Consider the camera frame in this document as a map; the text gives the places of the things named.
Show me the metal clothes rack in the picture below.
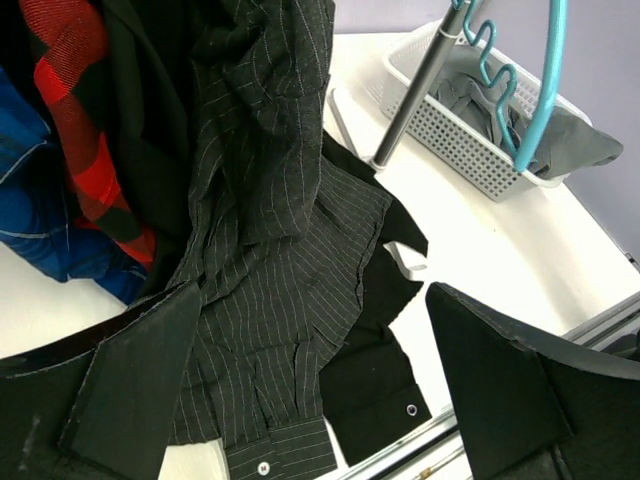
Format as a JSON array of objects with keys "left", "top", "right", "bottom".
[{"left": 361, "top": 1, "right": 472, "bottom": 281}]

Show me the teal hanger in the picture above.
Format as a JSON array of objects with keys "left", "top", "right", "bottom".
[{"left": 449, "top": 0, "right": 571, "bottom": 174}]

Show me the grey shirt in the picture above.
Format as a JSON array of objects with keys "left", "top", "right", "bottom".
[{"left": 429, "top": 45, "right": 624, "bottom": 179}]

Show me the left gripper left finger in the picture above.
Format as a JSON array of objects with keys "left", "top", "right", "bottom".
[{"left": 1, "top": 282, "right": 201, "bottom": 479}]

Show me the dark pinstripe hanging shirt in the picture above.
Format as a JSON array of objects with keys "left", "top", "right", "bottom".
[{"left": 170, "top": 1, "right": 390, "bottom": 479}]

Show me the black pinstripe shirt on table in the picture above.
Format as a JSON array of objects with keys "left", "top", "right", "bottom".
[{"left": 320, "top": 198, "right": 432, "bottom": 466}]

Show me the red plaid shirt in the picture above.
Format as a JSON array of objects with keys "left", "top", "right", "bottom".
[{"left": 18, "top": 1, "right": 156, "bottom": 269}]

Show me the blue shirt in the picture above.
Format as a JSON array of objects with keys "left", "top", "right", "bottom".
[{"left": 1, "top": 72, "right": 146, "bottom": 304}]

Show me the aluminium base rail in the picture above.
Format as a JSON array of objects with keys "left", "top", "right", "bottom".
[{"left": 344, "top": 294, "right": 640, "bottom": 480}]

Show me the black hanging shirt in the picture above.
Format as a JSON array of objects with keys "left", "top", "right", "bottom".
[{"left": 103, "top": 1, "right": 191, "bottom": 296}]

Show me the white plastic basket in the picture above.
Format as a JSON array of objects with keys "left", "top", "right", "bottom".
[{"left": 379, "top": 20, "right": 568, "bottom": 202}]

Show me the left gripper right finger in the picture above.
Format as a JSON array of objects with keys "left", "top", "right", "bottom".
[{"left": 424, "top": 281, "right": 640, "bottom": 480}]

